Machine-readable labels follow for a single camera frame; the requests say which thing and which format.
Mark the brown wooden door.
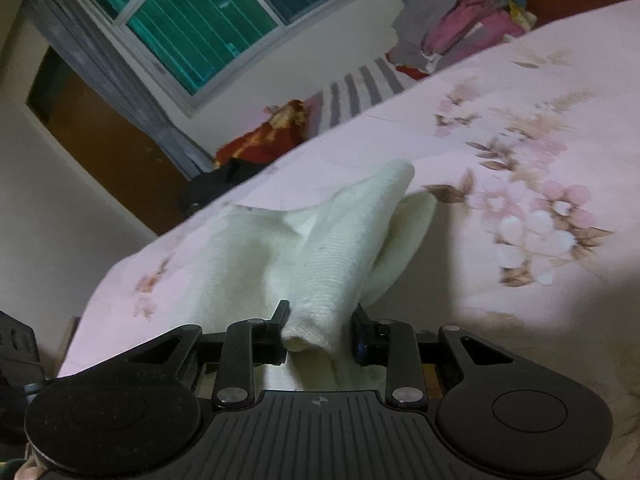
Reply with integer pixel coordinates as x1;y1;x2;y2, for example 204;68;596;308
27;45;192;237

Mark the red patterned blanket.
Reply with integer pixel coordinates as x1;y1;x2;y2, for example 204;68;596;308
215;99;309;169

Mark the striped pillow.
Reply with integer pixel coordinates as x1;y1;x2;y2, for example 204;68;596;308
304;57;407;134

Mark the small white knit garment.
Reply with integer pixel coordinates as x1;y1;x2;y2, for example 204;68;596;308
197;159;439;394

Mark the grey curtain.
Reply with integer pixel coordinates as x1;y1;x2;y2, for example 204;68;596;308
25;0;214;182

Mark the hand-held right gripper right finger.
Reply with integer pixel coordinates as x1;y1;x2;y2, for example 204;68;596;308
350;304;517;407

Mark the pink floral bedsheet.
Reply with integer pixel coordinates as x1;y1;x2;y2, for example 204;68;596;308
57;0;640;480

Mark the pile of grey and magenta clothes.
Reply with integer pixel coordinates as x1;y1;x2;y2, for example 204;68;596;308
387;0;539;82

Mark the dark cloth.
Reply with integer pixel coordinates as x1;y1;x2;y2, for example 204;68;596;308
182;159;272;212

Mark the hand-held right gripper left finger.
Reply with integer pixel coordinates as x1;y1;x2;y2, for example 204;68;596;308
124;300;292;412

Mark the aluminium frame window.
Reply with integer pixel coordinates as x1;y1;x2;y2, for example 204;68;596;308
80;0;392;109

